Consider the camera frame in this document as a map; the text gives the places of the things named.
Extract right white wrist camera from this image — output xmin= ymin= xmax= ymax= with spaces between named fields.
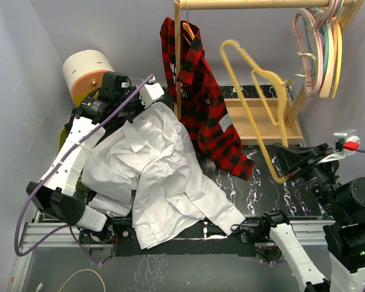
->
xmin=319 ymin=130 xmax=360 ymax=164

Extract teal wooden hanger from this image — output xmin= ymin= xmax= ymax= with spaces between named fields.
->
xmin=304 ymin=0 xmax=344 ymax=89

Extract thin natural wooden hanger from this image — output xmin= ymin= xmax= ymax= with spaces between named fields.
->
xmin=220 ymin=40 xmax=304 ymax=184

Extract yellow wooden hanger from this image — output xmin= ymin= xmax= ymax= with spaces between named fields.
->
xmin=330 ymin=0 xmax=364 ymax=100

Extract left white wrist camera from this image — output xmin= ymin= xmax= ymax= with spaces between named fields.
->
xmin=139 ymin=77 xmax=165 ymax=108

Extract natural wide wooden hanger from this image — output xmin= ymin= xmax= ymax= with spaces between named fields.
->
xmin=310 ymin=0 xmax=355 ymax=100

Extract red black plaid shirt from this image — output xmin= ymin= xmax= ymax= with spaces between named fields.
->
xmin=160 ymin=17 xmax=254 ymax=180

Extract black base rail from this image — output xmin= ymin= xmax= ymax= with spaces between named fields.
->
xmin=75 ymin=217 xmax=296 ymax=259

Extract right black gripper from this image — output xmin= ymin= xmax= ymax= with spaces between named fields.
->
xmin=269 ymin=141 xmax=346 ymax=218

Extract black garment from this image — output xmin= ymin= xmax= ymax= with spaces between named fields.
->
xmin=58 ymin=114 xmax=125 ymax=148

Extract orange wooden hanger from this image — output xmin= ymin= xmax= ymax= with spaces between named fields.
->
xmin=182 ymin=1 xmax=195 ymax=44

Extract white button-up shirt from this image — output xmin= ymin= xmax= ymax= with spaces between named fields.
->
xmin=82 ymin=102 xmax=245 ymax=249

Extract cream thin cable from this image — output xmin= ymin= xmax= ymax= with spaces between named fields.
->
xmin=35 ymin=268 xmax=106 ymax=292

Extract wooden clothes rack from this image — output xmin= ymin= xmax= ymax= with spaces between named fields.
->
xmin=174 ymin=1 xmax=363 ymax=147

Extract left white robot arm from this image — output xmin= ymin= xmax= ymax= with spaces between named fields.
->
xmin=26 ymin=72 xmax=154 ymax=243

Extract aluminium table frame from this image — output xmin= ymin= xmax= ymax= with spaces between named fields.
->
xmin=7 ymin=85 xmax=364 ymax=292

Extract cream cylinder with coloured lid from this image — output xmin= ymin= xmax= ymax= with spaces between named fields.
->
xmin=63 ymin=50 xmax=115 ymax=107

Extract olive green laundry basket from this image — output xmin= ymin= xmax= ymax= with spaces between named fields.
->
xmin=57 ymin=126 xmax=97 ymax=192

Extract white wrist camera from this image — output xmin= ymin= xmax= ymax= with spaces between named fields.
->
xmin=319 ymin=130 xmax=360 ymax=164
xmin=139 ymin=77 xmax=165 ymax=108

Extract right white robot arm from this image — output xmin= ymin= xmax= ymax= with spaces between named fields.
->
xmin=233 ymin=144 xmax=365 ymax=291

